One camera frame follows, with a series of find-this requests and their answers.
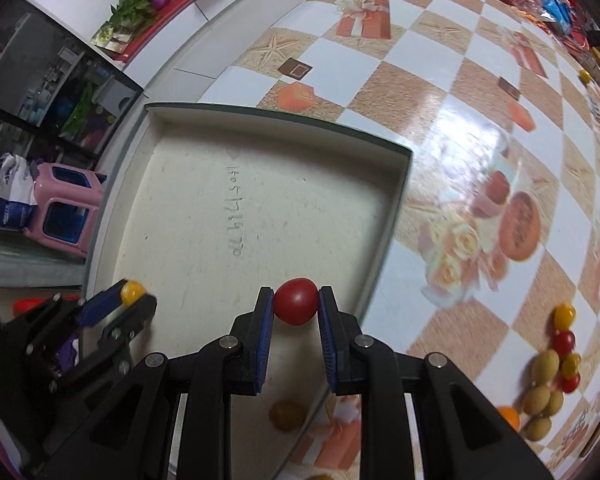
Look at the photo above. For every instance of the green potted plant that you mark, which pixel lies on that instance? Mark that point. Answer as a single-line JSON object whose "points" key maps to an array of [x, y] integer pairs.
{"points": [[135, 2]]}

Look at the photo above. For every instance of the printed photo card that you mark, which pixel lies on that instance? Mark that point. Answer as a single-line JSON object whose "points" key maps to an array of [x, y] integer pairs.
{"points": [[110, 37]]}

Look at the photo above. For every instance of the white blue printed bag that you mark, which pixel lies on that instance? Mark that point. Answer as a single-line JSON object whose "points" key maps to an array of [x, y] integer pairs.
{"points": [[7, 195]]}

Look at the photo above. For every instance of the red plastic stool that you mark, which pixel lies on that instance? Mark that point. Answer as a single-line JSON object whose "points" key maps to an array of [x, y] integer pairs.
{"points": [[35, 305]]}

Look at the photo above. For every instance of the small orange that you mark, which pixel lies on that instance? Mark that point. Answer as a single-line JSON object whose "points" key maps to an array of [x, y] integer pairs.
{"points": [[509, 417]]}

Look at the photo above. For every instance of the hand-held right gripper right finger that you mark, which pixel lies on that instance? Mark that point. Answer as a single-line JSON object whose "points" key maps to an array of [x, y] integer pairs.
{"points": [[327, 340]]}

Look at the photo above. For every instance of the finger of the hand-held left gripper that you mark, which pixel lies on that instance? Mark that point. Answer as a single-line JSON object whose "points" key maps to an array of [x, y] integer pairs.
{"points": [[125, 327], [102, 306]]}

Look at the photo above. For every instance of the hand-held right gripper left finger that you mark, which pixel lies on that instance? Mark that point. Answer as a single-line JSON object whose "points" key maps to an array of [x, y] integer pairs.
{"points": [[262, 340]]}

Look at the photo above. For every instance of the checkered printed tablecloth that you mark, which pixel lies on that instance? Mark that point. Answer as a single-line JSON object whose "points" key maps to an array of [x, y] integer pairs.
{"points": [[405, 60]]}

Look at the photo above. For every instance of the blue snack packet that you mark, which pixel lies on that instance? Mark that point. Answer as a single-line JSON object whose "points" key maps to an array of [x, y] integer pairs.
{"points": [[556, 9]]}

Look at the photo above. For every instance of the white shallow tray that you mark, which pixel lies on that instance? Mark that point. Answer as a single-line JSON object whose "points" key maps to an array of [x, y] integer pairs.
{"points": [[205, 235]]}

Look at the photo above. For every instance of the brown longan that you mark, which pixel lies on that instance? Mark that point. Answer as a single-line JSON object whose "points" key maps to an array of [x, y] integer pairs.
{"points": [[286, 415], [545, 366], [555, 403], [538, 428], [536, 400]]}

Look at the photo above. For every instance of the black glass cabinet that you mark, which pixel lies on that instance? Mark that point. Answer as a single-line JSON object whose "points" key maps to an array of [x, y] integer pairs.
{"points": [[30, 70]]}

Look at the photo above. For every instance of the pink plastic stool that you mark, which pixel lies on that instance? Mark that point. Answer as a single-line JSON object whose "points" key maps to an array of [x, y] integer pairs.
{"points": [[95, 195]]}

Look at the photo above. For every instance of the red cherry tomato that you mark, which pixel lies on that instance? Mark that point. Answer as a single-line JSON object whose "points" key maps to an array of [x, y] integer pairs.
{"points": [[563, 342], [295, 302], [570, 383]]}

